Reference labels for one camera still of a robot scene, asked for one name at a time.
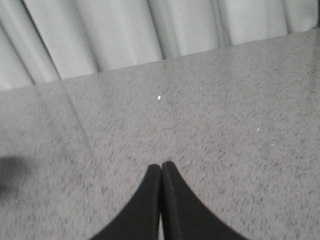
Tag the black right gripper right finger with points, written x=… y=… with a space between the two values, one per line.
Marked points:
x=184 y=216

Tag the pale green curtain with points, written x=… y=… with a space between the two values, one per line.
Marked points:
x=42 y=41

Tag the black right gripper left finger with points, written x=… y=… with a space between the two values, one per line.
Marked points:
x=139 y=218

